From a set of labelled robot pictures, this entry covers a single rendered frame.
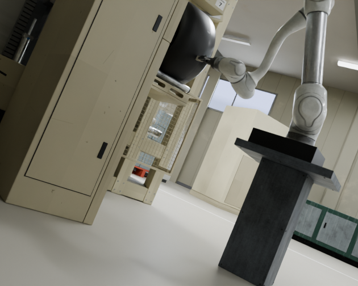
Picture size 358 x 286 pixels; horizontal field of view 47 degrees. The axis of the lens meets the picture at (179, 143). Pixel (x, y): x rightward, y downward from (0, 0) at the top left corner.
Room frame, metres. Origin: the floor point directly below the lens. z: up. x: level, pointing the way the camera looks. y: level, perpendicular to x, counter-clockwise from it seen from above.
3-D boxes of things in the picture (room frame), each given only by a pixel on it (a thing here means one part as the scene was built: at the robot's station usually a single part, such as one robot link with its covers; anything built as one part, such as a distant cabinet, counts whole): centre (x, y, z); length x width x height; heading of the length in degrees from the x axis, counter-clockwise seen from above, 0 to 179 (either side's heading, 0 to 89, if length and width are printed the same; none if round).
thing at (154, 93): (2.78, 0.31, 0.80); 0.37 x 0.36 x 0.02; 37
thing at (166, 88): (2.67, 0.22, 0.83); 0.36 x 0.09 x 0.06; 127
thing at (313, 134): (2.19, -0.59, 0.91); 0.18 x 0.16 x 0.22; 163
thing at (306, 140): (2.22, -0.61, 0.77); 0.22 x 0.18 x 0.06; 141
